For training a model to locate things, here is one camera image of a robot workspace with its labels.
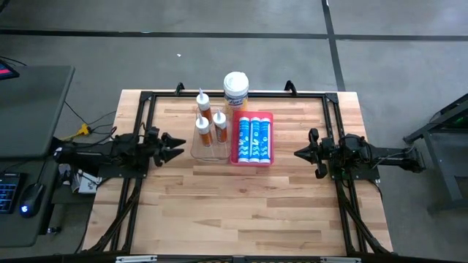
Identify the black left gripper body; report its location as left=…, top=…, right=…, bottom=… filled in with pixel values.
left=137, top=138, right=161, bottom=161

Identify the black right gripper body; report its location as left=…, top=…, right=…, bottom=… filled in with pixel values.
left=321, top=137, right=339, bottom=164

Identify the orange sealant tube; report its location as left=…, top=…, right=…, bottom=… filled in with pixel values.
left=213, top=108, right=229, bottom=144
left=195, top=87, right=214, bottom=124
left=195, top=115, right=214, bottom=148

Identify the blue silicone tube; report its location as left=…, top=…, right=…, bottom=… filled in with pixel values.
left=249, top=116, right=262, bottom=164
left=260, top=117, right=272, bottom=164
left=238, top=116, right=251, bottom=164

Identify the Lysol wipes canister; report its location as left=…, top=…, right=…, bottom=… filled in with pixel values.
left=223, top=71, right=250, bottom=113

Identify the clear plastic bin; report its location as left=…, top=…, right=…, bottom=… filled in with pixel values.
left=189, top=105, right=233, bottom=163

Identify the small white box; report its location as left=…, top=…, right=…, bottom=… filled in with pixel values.
left=71, top=171, right=102, bottom=194

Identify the pink plastic bin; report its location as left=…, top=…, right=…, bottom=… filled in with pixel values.
left=230, top=110, right=275, bottom=168

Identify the black metal stand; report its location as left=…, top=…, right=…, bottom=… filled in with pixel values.
left=404, top=93, right=468, bottom=213

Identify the dark grey desk shelf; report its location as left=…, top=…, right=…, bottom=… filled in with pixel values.
left=0, top=65, right=76, bottom=159

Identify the black computer mouse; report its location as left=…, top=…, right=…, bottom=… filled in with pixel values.
left=18, top=182, right=46, bottom=219

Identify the black desk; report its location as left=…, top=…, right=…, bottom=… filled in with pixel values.
left=0, top=155, right=61, bottom=248

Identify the backlit keyboard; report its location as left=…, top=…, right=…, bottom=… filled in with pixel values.
left=0, top=172, right=22, bottom=215

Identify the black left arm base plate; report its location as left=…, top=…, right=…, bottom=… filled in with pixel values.
left=97, top=160, right=147, bottom=180

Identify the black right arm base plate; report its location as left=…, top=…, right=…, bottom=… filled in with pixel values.
left=328, top=160, right=381, bottom=182

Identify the black aluminium table frame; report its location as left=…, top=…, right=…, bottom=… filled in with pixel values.
left=82, top=80, right=394, bottom=256

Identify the yellow cable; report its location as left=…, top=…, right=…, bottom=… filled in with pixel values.
left=61, top=123, right=92, bottom=142

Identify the silver bracket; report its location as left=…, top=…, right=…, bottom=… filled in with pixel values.
left=320, top=256, right=362, bottom=263
left=115, top=255, right=158, bottom=263

